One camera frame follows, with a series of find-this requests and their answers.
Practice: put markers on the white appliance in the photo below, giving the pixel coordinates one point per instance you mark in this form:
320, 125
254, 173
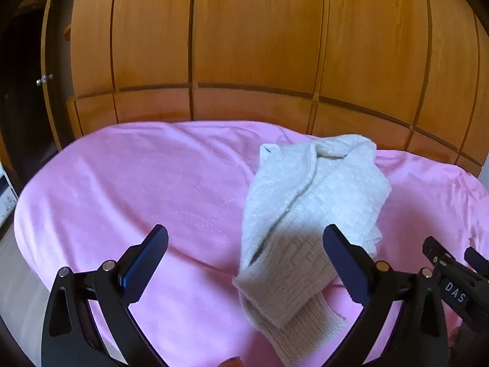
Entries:
7, 195

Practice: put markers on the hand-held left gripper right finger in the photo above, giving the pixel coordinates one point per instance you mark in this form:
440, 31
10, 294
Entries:
344, 263

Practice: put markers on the white knit sweater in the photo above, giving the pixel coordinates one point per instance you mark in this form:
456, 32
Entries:
305, 198

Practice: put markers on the metal wardrobe door knob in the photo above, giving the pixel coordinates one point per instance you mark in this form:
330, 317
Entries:
44, 79

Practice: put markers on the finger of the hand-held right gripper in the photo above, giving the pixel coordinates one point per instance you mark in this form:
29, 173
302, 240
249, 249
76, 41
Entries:
479, 258
454, 286

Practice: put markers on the wooden headboard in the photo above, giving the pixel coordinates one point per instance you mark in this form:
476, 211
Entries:
248, 46

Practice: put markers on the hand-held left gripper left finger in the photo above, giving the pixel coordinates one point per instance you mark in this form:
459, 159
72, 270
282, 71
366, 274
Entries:
147, 250

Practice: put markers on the pink blanket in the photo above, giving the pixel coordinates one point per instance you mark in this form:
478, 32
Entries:
133, 183

